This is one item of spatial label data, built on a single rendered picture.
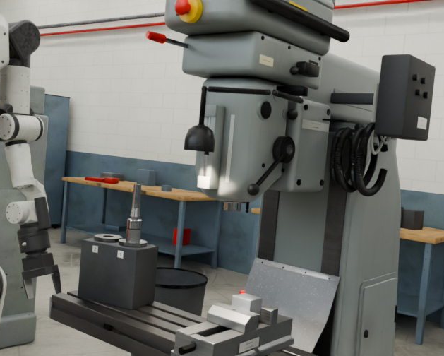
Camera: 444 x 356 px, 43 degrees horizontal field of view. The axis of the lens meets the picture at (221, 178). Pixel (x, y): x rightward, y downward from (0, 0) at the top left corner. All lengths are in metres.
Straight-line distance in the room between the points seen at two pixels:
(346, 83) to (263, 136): 0.45
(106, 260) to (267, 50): 0.84
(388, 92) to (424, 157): 4.19
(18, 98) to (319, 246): 1.03
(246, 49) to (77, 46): 7.87
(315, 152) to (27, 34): 0.93
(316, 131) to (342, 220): 0.31
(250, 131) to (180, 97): 6.04
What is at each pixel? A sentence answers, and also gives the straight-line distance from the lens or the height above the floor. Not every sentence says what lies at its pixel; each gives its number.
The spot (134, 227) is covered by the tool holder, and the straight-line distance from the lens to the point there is 1.81.
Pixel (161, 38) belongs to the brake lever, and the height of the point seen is 1.70.
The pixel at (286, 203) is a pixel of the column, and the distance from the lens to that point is 1.87.
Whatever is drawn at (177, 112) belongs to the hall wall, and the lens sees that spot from 7.45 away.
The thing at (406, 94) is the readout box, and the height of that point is 1.62.
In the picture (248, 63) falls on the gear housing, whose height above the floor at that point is 1.65.
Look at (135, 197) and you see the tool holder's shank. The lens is 1.81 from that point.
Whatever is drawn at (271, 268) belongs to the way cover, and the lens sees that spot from 1.91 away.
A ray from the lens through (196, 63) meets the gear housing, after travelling 1.48.
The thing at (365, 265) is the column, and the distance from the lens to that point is 1.86.
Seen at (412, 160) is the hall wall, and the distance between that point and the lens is 5.77.
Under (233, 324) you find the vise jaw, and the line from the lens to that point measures 1.46.
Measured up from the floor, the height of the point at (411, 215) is 1.00.
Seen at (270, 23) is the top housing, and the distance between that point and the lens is 1.41.
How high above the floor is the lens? 1.44
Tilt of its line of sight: 3 degrees down
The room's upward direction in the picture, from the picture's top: 5 degrees clockwise
